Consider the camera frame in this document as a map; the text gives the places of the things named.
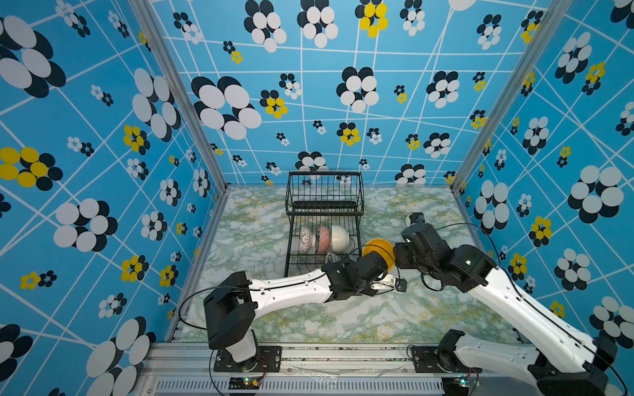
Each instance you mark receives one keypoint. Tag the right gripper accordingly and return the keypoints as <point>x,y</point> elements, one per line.
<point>401,250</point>

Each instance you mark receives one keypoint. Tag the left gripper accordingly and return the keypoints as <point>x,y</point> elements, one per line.
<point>369,291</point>

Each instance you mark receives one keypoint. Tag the yellow bowl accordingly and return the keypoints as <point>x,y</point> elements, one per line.
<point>384,248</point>

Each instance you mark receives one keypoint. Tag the plain white bowl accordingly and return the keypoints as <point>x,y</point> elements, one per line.
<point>340,239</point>

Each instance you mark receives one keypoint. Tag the white red lattice bowl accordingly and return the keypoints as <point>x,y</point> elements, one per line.
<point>307,241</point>

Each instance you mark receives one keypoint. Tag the dark blue patterned bowl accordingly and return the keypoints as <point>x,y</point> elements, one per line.
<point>333,258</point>

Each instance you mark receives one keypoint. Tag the black floral pink bowl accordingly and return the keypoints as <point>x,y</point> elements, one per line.
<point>324,240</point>

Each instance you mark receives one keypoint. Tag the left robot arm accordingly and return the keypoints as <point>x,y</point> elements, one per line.
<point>232,307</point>

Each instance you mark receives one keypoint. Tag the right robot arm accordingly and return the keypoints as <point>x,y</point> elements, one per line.
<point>558,358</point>

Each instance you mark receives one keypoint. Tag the black two-tier dish rack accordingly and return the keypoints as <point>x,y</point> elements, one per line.
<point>316,198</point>

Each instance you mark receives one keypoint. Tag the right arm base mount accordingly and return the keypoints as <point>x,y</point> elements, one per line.
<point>432,361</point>

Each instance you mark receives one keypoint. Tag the aluminium front rail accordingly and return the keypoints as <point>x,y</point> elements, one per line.
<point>315,369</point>

